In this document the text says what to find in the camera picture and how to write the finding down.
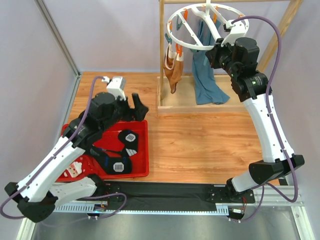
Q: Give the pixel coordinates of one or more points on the wooden rack frame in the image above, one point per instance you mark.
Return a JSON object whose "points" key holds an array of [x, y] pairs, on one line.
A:
{"points": [[184, 101]]}

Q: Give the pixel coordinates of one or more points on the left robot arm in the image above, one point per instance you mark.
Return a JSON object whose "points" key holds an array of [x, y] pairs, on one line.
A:
{"points": [[36, 196]]}

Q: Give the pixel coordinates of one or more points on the teal blue hanging sock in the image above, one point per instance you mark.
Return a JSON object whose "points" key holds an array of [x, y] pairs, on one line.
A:
{"points": [[206, 89]]}

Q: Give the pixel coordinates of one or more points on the orange clip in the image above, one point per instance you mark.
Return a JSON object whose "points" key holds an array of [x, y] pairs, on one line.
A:
{"points": [[179, 50]]}

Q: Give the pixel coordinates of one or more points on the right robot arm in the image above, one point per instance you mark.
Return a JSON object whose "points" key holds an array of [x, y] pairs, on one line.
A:
{"points": [[239, 60]]}

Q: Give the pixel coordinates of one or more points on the black sock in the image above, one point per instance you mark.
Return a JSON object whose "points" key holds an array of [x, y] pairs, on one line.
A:
{"points": [[128, 141], [111, 165]]}

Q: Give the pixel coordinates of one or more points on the red plastic bin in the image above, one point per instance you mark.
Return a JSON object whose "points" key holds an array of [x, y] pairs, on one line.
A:
{"points": [[140, 161]]}

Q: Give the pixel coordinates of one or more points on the red santa sock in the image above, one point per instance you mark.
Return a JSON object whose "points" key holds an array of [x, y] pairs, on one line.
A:
{"points": [[81, 167]]}

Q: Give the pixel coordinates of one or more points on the black base mat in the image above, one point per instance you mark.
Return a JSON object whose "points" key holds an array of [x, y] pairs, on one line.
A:
{"points": [[185, 197]]}

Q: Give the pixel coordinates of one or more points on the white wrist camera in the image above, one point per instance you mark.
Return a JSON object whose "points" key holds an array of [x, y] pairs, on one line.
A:
{"points": [[115, 86], [235, 30]]}

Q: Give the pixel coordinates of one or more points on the black sock lower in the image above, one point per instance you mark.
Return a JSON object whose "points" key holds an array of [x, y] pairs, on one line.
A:
{"points": [[111, 165]]}

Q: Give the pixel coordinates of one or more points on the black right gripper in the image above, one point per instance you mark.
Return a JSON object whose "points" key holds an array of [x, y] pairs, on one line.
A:
{"points": [[214, 56]]}

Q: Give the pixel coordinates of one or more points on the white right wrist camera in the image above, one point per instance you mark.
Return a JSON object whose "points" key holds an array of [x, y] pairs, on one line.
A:
{"points": [[235, 30]]}

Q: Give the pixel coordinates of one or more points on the aluminium rail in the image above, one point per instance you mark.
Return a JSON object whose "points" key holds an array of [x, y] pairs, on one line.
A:
{"points": [[281, 195]]}

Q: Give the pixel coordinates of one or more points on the black sock upper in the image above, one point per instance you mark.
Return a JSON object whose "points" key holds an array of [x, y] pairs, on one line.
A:
{"points": [[128, 141]]}

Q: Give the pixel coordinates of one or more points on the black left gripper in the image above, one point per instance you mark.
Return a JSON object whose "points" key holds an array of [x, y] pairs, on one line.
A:
{"points": [[129, 110]]}

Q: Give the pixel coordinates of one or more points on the white round clip hanger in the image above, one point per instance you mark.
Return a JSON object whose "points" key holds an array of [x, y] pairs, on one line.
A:
{"points": [[215, 15]]}

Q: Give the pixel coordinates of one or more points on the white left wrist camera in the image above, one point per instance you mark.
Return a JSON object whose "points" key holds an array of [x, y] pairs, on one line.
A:
{"points": [[115, 86]]}

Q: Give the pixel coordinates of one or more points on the teal clip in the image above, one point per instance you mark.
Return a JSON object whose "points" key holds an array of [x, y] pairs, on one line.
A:
{"points": [[178, 22]]}

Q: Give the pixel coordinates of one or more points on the brown cream hanging sock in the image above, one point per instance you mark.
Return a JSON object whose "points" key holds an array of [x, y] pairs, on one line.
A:
{"points": [[173, 67]]}

